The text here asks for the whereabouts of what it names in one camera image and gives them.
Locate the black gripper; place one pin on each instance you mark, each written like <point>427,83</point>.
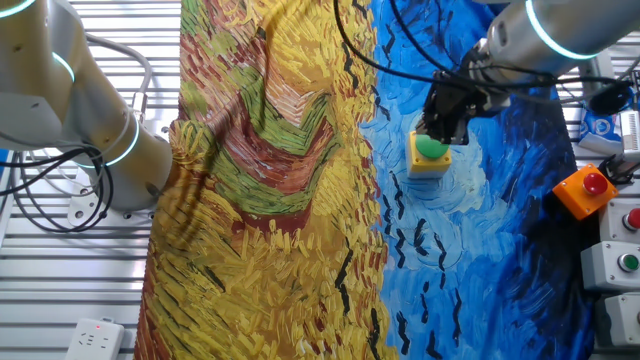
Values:
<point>460,92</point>

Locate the yellow box with green button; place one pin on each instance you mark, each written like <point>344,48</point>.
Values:
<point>430,151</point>

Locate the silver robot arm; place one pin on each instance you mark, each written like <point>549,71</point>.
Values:
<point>50,100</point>

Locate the orange box with red button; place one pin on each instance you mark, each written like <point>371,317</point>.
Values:
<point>575,197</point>

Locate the grey box with red button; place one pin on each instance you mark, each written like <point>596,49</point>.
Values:
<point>617,322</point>
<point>612,225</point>

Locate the grey box with green button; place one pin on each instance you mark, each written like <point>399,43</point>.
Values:
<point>600,270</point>

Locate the blue tissue pack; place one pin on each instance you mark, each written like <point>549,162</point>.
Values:
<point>597,134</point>

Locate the painted wheatfield cloth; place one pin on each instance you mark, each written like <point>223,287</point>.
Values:
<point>280,250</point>

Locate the white power strip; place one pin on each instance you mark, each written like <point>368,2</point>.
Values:
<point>95,342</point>

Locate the wrist camera with silver bracket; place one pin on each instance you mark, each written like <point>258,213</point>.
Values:
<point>610,97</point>

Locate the black camera clamp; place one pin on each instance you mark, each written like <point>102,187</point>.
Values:
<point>620,170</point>

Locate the silver ribbed camera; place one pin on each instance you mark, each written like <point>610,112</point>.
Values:
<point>631,132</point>

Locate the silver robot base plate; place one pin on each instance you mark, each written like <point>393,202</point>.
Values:
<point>80,212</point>

